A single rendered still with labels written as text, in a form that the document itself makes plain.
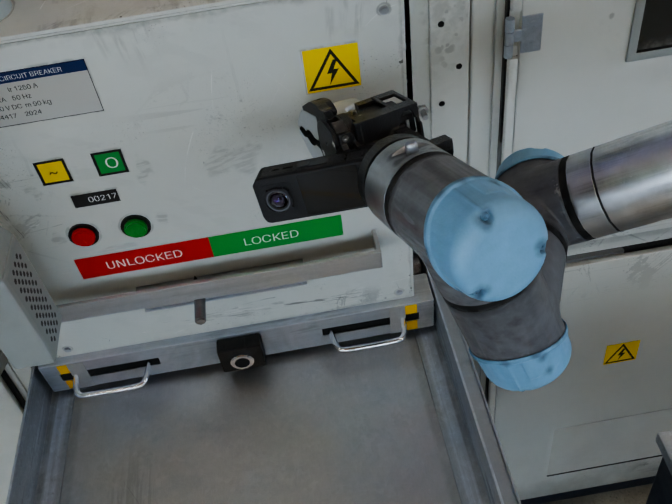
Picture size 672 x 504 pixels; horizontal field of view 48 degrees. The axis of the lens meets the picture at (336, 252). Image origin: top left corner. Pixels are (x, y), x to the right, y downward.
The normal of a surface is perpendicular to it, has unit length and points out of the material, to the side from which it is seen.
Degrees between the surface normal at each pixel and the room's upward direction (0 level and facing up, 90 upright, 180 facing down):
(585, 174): 38
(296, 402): 0
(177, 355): 93
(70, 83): 93
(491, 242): 75
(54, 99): 93
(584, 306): 90
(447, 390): 0
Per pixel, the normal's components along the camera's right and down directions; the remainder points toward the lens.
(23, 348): 0.14, 0.72
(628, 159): -0.64, -0.34
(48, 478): -0.11, -0.71
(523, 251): 0.36, 0.40
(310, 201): -0.13, 0.55
